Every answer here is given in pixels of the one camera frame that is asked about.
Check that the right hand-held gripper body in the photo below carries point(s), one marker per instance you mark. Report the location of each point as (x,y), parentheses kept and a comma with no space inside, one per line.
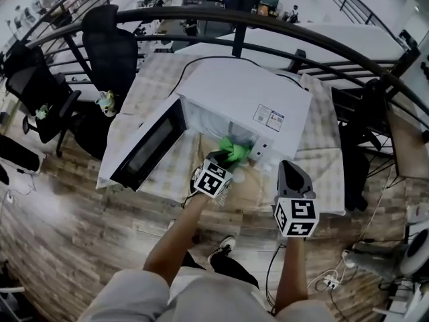
(296,215)

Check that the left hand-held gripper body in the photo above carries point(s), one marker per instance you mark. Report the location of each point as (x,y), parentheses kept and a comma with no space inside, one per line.
(212,181)

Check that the person's left forearm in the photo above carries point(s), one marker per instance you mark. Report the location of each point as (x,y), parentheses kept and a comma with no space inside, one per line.
(177,240)

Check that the person's right forearm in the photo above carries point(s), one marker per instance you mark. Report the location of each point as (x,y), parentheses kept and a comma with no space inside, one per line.
(293,273)

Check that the white microwave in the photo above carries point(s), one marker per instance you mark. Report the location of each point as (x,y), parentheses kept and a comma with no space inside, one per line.
(241,89)

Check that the beige flower placemat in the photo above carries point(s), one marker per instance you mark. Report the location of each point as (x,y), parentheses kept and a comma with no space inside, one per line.
(254,193)

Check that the checked tablecloth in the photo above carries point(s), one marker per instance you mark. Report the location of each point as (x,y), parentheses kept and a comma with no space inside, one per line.
(321,166)

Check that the black white sneaker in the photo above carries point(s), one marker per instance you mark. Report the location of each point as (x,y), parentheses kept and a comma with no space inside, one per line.
(223,248)
(171,224)

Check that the white power strip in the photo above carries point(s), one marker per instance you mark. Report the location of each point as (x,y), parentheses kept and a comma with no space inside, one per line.
(330,282)

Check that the person's black trouser leg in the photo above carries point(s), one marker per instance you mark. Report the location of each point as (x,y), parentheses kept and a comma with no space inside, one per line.
(231,268)

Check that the black chair behind table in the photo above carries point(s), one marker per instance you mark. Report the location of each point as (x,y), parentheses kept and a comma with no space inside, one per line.
(355,153)

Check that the person's light shirt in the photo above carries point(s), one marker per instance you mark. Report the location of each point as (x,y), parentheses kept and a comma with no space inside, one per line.
(207,304)

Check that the brown wooden side desk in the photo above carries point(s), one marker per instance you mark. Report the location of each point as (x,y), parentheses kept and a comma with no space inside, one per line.
(409,146)

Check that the pastel toy cup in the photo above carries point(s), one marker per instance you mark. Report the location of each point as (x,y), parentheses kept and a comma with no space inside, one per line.
(106,103)

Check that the black mesh office chair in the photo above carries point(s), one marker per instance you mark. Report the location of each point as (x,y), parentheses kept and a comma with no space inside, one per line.
(107,55)

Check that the black curved metal railing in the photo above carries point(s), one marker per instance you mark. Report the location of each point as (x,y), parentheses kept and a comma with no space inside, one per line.
(201,12)

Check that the small green white toy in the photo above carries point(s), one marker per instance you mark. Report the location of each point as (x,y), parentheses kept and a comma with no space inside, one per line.
(42,112)

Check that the black office chair with armrests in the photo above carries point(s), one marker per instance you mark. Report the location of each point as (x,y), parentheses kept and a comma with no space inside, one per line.
(37,86)

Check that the black stair railing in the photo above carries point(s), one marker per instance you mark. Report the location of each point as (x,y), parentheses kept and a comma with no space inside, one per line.
(352,2)

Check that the white stair side wall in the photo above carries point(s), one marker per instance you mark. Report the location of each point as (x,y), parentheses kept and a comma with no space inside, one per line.
(335,42)

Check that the group of black wall items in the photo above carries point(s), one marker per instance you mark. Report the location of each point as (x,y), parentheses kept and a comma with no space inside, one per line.
(425,67)

